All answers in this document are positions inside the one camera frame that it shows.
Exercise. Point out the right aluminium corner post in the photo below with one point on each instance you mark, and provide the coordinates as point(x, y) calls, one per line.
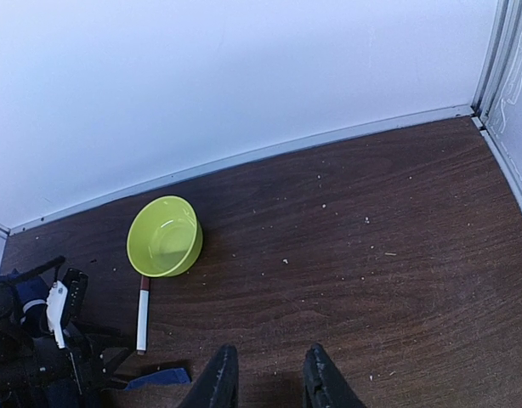
point(500, 80)

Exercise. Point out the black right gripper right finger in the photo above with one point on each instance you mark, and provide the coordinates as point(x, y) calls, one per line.
point(324, 384)

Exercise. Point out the navy blue student backpack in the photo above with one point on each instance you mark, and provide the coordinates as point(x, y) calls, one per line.
point(27, 306)

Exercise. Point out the white red marker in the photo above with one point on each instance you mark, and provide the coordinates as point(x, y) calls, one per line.
point(142, 320)

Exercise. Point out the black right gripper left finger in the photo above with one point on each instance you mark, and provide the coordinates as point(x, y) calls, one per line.
point(218, 385)

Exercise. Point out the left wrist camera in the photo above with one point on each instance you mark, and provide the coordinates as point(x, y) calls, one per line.
point(64, 302)

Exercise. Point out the lime green bowl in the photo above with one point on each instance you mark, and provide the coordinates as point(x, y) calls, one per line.
point(165, 238)

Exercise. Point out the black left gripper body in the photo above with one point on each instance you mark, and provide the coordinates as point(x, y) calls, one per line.
point(95, 353)

